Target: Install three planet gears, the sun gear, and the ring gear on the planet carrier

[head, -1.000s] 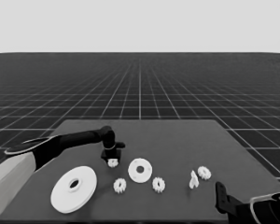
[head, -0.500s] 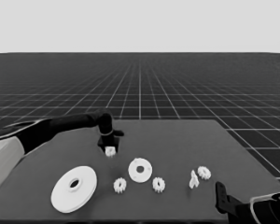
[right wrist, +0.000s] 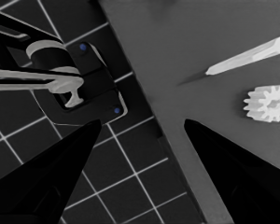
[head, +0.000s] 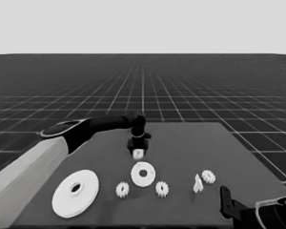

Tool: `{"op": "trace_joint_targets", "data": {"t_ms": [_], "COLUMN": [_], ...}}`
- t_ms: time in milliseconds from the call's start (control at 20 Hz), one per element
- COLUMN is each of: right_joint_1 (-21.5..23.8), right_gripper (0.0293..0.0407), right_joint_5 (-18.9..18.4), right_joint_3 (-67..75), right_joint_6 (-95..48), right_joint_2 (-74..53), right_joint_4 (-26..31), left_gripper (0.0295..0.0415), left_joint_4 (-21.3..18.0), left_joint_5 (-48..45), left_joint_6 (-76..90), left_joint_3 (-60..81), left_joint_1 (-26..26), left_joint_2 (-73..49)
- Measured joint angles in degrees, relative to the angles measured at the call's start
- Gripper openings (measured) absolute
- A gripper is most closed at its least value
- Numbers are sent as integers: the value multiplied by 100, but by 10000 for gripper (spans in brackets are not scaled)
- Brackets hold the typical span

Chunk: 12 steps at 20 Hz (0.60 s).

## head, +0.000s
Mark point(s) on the small white toothed gear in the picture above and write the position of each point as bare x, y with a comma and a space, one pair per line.
160, 190
211, 178
137, 155
120, 191

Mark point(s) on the white round carrier with pins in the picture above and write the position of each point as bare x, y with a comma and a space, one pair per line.
137, 178

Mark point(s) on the small thin white T-shaped piece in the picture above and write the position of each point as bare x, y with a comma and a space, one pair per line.
197, 186

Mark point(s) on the large thick white disc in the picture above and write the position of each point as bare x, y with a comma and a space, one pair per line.
85, 194

